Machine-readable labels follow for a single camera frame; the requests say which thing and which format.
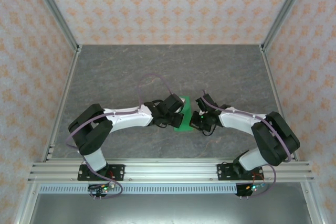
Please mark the green paper sheet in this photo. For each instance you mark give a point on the green paper sheet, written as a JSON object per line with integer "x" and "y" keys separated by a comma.
{"x": 187, "y": 119}

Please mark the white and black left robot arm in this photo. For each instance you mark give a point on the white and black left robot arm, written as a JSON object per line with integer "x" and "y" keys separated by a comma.
{"x": 126, "y": 117}

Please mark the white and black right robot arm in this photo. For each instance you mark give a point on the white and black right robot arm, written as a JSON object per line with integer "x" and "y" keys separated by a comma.
{"x": 273, "y": 134}

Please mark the grey metal sheet panel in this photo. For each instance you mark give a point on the grey metal sheet panel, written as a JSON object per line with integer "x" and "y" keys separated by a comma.
{"x": 168, "y": 209}

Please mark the small control board with LED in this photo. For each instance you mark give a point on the small control board with LED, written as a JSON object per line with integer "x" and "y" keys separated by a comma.
{"x": 253, "y": 188}
{"x": 105, "y": 188}

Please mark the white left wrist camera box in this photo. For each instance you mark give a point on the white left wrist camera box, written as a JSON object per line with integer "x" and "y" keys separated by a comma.
{"x": 182, "y": 100}

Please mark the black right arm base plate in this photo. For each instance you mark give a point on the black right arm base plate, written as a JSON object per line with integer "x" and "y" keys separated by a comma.
{"x": 223, "y": 172}

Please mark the aluminium mounting rail beam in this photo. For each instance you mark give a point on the aluminium mounting rail beam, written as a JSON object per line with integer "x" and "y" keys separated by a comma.
{"x": 170, "y": 171}

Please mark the aluminium table side rail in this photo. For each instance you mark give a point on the aluminium table side rail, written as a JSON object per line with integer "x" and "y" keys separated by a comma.
{"x": 269, "y": 72}
{"x": 72, "y": 72}

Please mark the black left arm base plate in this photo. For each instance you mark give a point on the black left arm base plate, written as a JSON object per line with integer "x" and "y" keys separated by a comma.
{"x": 118, "y": 172}

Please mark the aluminium frame leg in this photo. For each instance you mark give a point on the aluminium frame leg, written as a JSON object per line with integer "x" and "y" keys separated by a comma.
{"x": 312, "y": 205}
{"x": 25, "y": 205}

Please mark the aluminium frame post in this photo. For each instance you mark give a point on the aluminium frame post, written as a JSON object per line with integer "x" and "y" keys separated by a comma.
{"x": 55, "y": 9}
{"x": 284, "y": 9}

